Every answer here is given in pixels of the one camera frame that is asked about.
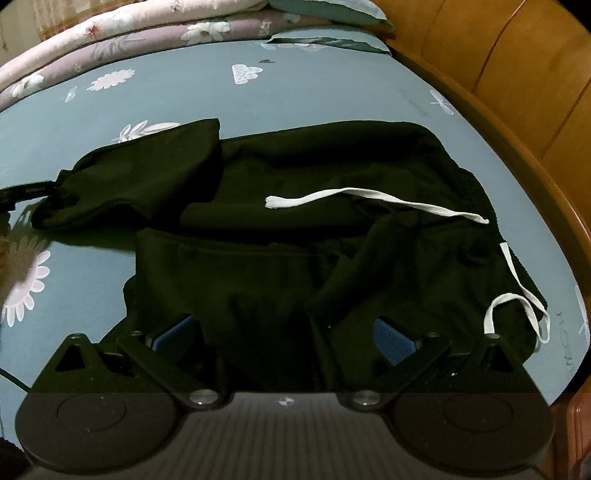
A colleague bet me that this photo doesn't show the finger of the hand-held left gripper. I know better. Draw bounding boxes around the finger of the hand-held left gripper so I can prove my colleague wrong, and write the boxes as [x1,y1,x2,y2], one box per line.
[0,180,61,212]

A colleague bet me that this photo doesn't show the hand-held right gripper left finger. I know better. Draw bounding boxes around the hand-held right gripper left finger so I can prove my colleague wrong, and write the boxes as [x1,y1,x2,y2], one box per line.
[34,314,223,411]

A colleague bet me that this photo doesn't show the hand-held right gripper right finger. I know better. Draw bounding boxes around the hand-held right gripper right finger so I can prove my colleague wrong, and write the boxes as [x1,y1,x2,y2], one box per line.
[342,316,539,411]

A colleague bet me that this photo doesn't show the black pants with white drawstring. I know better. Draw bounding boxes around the black pants with white drawstring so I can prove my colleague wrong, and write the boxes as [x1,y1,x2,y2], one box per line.
[30,117,552,393]

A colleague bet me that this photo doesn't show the purple floral quilt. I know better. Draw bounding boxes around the purple floral quilt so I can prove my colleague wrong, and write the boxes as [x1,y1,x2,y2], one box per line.
[0,9,333,112]

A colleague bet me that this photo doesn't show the blue floral bed sheet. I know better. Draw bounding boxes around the blue floral bed sheet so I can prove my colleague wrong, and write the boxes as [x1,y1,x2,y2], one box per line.
[0,34,591,416]

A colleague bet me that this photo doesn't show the flat teal pillow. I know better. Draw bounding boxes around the flat teal pillow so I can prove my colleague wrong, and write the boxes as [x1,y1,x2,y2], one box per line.
[263,30,393,56]

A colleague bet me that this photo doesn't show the wooden headboard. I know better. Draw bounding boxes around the wooden headboard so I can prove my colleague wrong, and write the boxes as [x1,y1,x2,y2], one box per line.
[374,0,591,480]

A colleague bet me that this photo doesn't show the plump teal pillow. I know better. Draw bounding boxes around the plump teal pillow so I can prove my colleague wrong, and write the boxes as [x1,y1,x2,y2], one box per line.
[268,0,395,31]

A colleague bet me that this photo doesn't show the black cable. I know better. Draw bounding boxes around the black cable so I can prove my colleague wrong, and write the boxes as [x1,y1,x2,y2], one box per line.
[0,364,28,393]

